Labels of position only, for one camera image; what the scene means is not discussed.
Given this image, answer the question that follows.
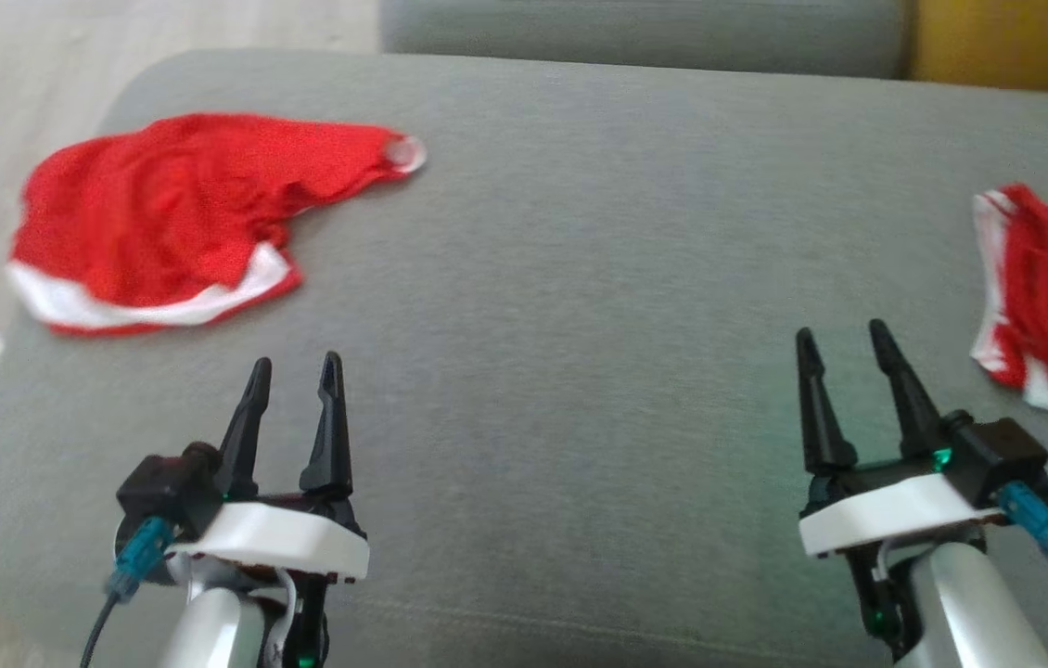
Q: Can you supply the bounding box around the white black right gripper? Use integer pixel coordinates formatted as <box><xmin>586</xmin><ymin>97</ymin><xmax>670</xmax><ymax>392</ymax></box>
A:
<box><xmin>796</xmin><ymin>319</ymin><xmax>1009</xmax><ymax>559</ymax></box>

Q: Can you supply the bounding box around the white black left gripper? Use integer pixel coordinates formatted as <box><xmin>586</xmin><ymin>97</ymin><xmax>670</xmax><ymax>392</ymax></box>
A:
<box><xmin>167</xmin><ymin>351</ymin><xmax>371</xmax><ymax>585</ymax></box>

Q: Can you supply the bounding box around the red garment wide white hem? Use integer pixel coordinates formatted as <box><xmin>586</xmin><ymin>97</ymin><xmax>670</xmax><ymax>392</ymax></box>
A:
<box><xmin>6</xmin><ymin>113</ymin><xmax>428</xmax><ymax>337</ymax></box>

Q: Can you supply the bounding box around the grey sofa seat cushion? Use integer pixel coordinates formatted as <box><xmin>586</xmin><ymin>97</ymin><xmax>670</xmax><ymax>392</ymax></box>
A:
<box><xmin>0</xmin><ymin>51</ymin><xmax>1048</xmax><ymax>668</ymax></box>

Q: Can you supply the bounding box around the yellow sofa cushion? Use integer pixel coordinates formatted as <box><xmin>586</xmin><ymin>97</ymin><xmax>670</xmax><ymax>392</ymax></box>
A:
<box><xmin>909</xmin><ymin>0</ymin><xmax>1048</xmax><ymax>98</ymax></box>

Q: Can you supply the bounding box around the grey sofa back cushion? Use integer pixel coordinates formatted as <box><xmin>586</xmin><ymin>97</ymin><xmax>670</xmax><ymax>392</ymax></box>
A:
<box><xmin>380</xmin><ymin>0</ymin><xmax>914</xmax><ymax>80</ymax></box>

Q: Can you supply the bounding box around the teal left camera connector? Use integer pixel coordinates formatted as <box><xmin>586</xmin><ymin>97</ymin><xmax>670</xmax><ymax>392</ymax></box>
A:
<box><xmin>107</xmin><ymin>517</ymin><xmax>175</xmax><ymax>600</ymax></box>

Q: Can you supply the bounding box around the teal camera connector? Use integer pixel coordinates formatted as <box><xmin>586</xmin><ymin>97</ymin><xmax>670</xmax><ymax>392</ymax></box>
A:
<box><xmin>997</xmin><ymin>482</ymin><xmax>1048</xmax><ymax>564</ymax></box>
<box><xmin>107</xmin><ymin>517</ymin><xmax>175</xmax><ymax>600</ymax></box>

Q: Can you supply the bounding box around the teal right camera connector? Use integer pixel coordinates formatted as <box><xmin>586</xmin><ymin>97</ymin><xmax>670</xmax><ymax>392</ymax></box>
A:
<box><xmin>997</xmin><ymin>482</ymin><xmax>1048</xmax><ymax>564</ymax></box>

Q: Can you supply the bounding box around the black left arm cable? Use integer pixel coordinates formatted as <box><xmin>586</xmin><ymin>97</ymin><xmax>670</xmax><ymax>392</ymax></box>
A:
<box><xmin>79</xmin><ymin>594</ymin><xmax>122</xmax><ymax>668</ymax></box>

